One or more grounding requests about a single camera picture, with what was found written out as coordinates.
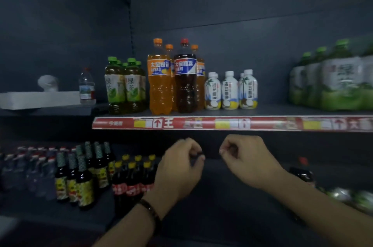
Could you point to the row of small dark bottles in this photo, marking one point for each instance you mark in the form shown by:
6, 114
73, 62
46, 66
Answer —
26, 171

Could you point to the row of large tea bottles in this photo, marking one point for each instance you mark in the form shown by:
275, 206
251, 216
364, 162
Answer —
338, 86

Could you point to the dark grey metal shelf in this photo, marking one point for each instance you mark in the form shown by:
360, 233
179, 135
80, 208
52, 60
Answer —
233, 8

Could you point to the person's left hand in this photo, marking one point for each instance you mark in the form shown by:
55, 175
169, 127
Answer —
177, 174

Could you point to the white round object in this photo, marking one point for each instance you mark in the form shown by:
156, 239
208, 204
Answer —
48, 83

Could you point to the person's right hand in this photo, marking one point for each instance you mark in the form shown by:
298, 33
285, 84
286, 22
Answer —
253, 162

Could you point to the cluster of small tea bottles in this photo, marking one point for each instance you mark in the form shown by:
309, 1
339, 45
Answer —
115, 89

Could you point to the large dark soda bottle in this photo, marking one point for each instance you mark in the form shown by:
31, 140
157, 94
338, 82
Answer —
185, 89
301, 174

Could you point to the cluster of small cola bottles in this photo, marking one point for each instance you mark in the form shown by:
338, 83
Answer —
128, 185

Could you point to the red shelf price strip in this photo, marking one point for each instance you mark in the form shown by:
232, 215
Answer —
116, 123

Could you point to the large orange soda bottle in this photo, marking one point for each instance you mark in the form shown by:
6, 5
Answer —
159, 89
201, 89
173, 92

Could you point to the clear water bottle red cap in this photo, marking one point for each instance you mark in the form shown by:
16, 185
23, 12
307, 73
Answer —
86, 89

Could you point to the white box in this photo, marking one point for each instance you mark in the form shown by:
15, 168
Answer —
38, 99

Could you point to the person's right forearm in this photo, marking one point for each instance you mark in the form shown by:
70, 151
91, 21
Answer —
326, 214

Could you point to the cluster of checked-neck sauce bottles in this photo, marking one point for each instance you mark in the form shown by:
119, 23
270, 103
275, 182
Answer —
84, 185

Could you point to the cluster of white drink bottles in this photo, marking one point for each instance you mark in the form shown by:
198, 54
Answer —
230, 92

